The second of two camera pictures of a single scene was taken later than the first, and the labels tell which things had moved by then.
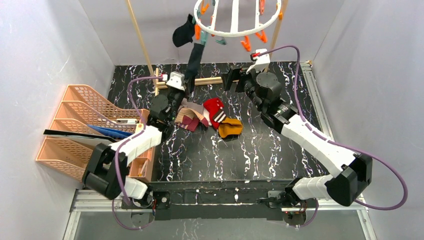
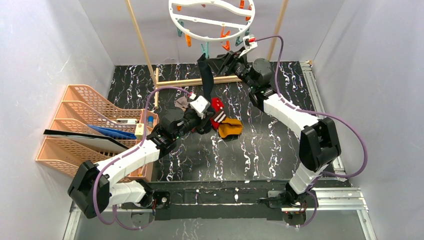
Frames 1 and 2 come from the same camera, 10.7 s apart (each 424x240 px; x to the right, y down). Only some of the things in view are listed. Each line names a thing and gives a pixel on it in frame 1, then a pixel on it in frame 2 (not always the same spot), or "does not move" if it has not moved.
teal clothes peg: [221, 41] → [206, 51]
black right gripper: [240, 82] → [228, 62]
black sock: [193, 66] → [207, 77]
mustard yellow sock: [229, 126] does not move
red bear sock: [214, 106] does not move
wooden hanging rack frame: [160, 79] does not move
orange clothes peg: [198, 29] → [188, 40]
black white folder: [88, 139] does not move
